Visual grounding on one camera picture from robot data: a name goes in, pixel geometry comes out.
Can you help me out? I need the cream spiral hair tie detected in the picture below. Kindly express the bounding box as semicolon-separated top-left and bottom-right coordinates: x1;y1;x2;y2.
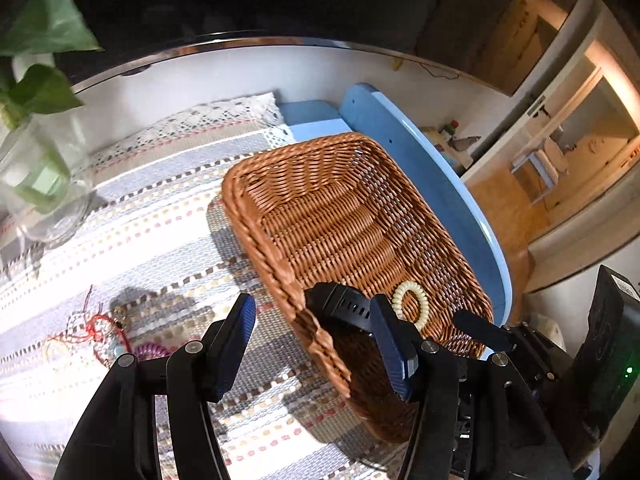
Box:
390;279;432;332

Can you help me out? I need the green leafy plant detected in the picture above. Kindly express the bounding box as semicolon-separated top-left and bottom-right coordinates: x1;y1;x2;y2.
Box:
1;0;101;131

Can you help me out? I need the glass vase with water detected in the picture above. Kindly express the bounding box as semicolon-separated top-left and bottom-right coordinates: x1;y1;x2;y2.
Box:
1;116;93;244

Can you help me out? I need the white lace doily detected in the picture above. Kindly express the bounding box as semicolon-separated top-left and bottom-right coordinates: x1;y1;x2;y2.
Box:
90;92;285;172

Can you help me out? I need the purple spiral hair tie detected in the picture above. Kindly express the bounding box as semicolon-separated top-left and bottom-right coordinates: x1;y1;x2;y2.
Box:
130;340;172;360

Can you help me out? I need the black electronic box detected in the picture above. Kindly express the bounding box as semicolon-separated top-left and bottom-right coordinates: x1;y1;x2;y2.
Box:
565;266;639;469

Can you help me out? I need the red string bracelet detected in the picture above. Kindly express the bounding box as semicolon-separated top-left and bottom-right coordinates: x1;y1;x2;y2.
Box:
44;284;132;369

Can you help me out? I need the brown wicker basket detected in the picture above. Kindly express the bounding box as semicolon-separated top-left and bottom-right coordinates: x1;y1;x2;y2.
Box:
222;133;494;443

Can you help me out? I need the striped woven table mat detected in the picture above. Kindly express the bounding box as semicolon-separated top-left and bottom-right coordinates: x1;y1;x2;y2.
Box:
1;124;405;479

